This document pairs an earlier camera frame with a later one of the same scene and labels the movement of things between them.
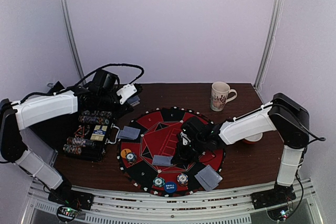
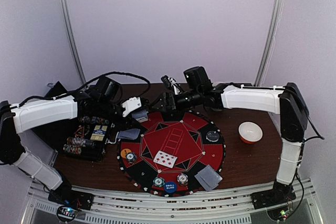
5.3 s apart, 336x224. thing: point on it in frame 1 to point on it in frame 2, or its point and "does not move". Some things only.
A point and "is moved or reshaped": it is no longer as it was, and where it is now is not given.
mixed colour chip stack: (131, 157) does not move
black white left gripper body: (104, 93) to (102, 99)
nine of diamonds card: (161, 160) is moved or reshaped
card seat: (210, 176) does not move
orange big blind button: (125, 151) does not move
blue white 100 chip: (182, 178) does not move
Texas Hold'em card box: (98, 132) does not move
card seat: (129, 132) does not move
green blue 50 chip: (158, 181) does not move
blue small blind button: (170, 187) does not move
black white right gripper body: (182, 150) to (168, 99)
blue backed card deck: (134, 100) is moved or reshaped
